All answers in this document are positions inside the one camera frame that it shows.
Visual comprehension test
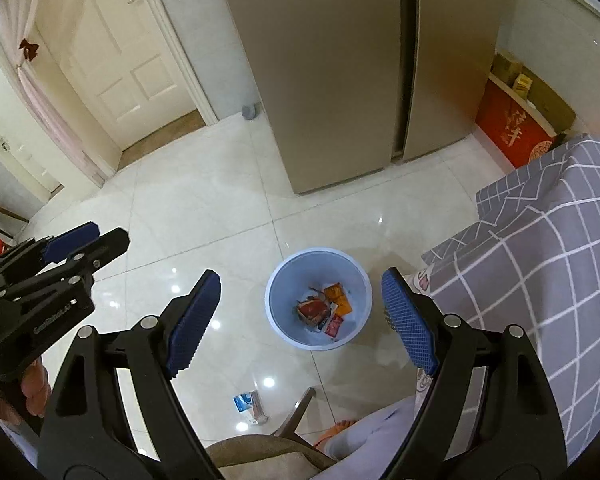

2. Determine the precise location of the person's leg in lavender pants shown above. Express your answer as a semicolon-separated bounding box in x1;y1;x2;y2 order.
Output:
325;395;431;480

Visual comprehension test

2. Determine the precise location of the yellow box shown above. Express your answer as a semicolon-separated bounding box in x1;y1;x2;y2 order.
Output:
512;72;536;96

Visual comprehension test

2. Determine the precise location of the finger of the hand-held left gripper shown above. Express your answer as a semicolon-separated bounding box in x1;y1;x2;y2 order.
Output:
0;227;131;302
0;221;101;274

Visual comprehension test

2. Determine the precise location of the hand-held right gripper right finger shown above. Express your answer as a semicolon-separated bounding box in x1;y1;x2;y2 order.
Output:
375;267;568;480

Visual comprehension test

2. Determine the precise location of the blue white carton box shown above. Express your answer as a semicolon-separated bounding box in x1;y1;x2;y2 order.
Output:
232;390;270;426

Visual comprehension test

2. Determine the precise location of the white panel door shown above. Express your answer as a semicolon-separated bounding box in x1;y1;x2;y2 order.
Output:
35;0;203;161

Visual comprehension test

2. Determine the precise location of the orange foil packet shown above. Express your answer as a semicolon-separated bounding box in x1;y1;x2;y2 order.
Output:
325;284;353;317

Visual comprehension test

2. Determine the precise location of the grey checked tablecloth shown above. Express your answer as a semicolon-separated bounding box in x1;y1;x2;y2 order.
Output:
420;134;600;466

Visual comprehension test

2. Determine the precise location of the person's left hand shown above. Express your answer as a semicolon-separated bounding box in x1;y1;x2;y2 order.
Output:
0;359;52;426

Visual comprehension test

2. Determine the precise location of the pink lace curtain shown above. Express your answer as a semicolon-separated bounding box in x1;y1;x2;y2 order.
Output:
0;0;108;186

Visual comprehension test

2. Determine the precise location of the large cardboard box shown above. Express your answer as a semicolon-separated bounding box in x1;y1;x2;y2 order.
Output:
527;75;578;136

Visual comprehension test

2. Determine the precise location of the red printed box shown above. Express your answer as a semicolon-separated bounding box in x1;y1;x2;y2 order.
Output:
475;77;556;168

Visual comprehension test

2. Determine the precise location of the light blue plastic bin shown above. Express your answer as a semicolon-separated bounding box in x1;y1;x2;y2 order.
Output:
265;247;373;352

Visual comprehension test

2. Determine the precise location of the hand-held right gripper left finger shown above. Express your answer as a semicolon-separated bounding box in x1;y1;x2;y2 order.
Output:
40;269;222;480

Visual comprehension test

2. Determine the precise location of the gold double-door refrigerator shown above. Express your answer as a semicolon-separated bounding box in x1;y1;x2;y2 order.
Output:
207;0;501;196

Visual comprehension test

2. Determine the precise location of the person's foot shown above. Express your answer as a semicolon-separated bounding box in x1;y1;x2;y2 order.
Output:
325;419;356;443

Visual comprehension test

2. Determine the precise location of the red snack wrapper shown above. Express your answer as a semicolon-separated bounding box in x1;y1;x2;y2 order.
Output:
295;295;333;328

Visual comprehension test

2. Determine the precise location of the beige cushioned wooden chair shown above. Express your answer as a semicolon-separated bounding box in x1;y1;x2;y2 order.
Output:
205;387;341;480

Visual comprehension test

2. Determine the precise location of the small cardboard box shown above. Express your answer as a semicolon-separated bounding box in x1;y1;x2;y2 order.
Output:
492;52;523;86

